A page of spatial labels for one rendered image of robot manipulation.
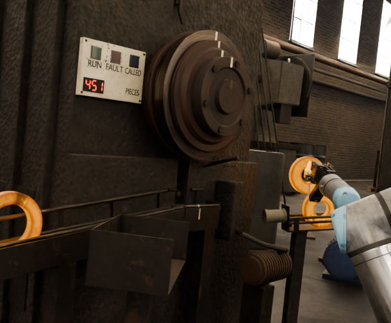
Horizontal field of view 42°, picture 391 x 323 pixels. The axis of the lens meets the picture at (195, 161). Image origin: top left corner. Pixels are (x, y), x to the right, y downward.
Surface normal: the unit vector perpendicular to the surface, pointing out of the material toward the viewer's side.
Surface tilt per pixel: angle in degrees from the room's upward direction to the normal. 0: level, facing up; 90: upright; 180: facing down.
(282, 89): 91
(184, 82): 81
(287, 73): 91
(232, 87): 90
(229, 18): 90
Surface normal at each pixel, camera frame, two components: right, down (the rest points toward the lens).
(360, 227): -0.31, -0.22
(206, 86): 0.73, 0.11
